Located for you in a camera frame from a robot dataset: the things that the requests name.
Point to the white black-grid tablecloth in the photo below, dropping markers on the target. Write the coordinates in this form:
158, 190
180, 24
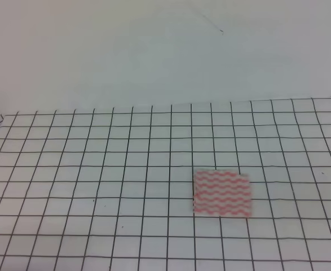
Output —
113, 189

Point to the pink wavy striped towel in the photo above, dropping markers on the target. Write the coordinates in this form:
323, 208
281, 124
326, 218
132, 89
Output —
222, 193

